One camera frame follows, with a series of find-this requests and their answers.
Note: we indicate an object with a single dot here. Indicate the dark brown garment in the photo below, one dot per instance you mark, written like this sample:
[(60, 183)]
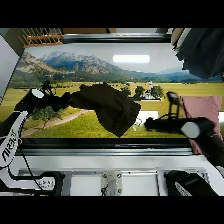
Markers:
[(111, 106)]

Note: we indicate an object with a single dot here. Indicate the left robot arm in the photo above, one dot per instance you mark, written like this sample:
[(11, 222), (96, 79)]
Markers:
[(33, 100)]

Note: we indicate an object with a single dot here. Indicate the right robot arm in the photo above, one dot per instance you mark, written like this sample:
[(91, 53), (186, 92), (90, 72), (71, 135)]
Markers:
[(174, 125)]

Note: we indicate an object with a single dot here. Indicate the pink garment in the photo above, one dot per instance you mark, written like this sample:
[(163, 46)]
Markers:
[(201, 108)]

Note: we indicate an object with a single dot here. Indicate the dark grey garment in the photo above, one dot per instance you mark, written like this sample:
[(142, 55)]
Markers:
[(203, 53)]

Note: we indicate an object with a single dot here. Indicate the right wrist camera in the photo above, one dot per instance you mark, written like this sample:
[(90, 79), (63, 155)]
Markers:
[(173, 97)]

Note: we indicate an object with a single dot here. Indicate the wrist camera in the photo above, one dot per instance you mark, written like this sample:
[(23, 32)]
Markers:
[(47, 87), (173, 97)]

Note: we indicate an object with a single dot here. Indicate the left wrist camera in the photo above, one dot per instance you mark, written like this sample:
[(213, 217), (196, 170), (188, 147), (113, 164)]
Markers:
[(47, 87)]

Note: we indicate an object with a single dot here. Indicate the silver frame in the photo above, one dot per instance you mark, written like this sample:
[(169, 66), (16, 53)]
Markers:
[(112, 183)]

